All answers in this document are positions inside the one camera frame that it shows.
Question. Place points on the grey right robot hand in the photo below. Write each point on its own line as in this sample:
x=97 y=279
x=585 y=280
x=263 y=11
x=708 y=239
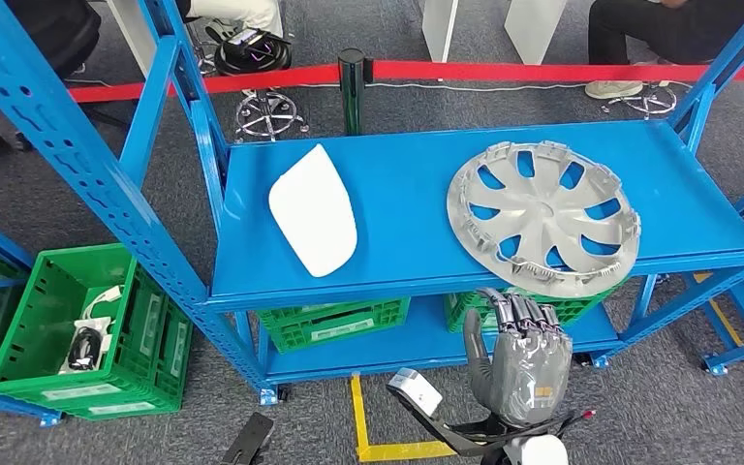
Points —
x=526 y=378

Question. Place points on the grey plastic wheel cover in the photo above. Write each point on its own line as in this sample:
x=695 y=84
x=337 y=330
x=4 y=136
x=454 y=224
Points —
x=539 y=215

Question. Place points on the white plastic panel part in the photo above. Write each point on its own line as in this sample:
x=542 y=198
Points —
x=314 y=215

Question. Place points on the yellow floor tape square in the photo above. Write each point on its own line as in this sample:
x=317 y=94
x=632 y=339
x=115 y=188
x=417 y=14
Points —
x=359 y=417
x=722 y=318

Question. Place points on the red barrier belt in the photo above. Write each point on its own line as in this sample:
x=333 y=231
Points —
x=507 y=70
x=269 y=77

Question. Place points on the white table leg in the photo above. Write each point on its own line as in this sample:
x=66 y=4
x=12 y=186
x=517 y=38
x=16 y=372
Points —
x=439 y=29
x=532 y=25

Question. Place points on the smartphone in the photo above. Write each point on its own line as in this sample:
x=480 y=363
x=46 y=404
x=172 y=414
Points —
x=243 y=37

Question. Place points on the open green plastic crate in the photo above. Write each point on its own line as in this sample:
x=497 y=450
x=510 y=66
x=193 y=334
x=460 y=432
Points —
x=25 y=321

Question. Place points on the white board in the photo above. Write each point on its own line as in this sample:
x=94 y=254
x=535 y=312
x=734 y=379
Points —
x=128 y=32

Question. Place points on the black office chair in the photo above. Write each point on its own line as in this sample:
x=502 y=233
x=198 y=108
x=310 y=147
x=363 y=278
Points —
x=51 y=38

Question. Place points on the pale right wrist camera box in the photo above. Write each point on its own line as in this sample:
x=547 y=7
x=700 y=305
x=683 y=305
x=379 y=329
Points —
x=415 y=391

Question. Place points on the black stanchion post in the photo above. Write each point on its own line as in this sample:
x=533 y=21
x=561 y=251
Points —
x=353 y=90

